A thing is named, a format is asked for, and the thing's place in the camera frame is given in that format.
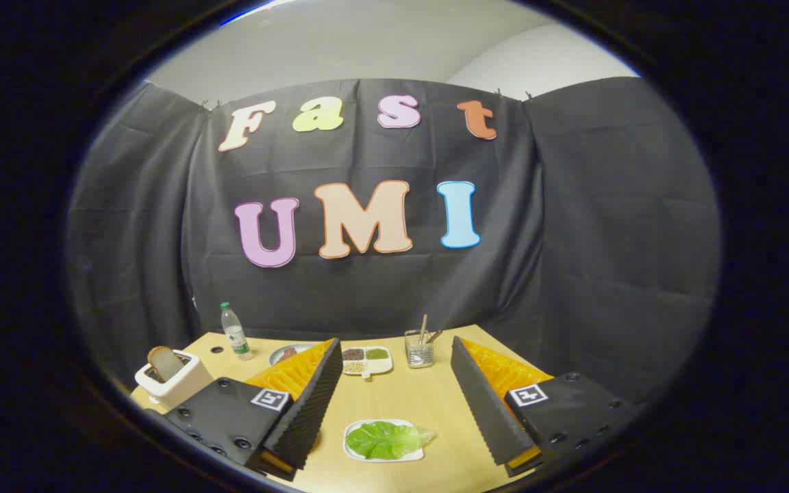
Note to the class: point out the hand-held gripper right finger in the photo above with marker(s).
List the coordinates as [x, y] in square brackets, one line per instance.
[480, 404]

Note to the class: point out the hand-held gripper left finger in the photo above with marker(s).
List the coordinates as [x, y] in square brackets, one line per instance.
[312, 404]

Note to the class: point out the green lettuce leaf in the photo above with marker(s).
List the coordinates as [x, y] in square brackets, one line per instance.
[384, 440]

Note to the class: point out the brown bread slice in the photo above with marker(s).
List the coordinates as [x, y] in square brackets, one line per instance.
[165, 363]

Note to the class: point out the brown meat piece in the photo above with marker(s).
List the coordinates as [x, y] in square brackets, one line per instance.
[288, 353]

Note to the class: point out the white rounded plate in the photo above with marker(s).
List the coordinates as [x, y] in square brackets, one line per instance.
[350, 446]

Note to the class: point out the light blue oval plate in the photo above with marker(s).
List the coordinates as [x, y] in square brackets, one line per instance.
[275, 356]

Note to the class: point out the white divided seasoning dish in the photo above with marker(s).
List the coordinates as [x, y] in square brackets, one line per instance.
[367, 363]

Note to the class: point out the clear glass cup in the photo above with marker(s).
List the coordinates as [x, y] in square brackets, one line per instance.
[420, 356]

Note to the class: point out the dark thin utensil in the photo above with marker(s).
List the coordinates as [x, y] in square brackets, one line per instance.
[435, 335]

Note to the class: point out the light wooden stick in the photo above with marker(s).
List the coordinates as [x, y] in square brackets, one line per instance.
[424, 325]

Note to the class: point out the clear water bottle green cap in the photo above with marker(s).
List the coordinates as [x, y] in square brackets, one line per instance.
[235, 335]

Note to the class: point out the white toaster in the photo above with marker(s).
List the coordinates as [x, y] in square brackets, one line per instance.
[182, 389]

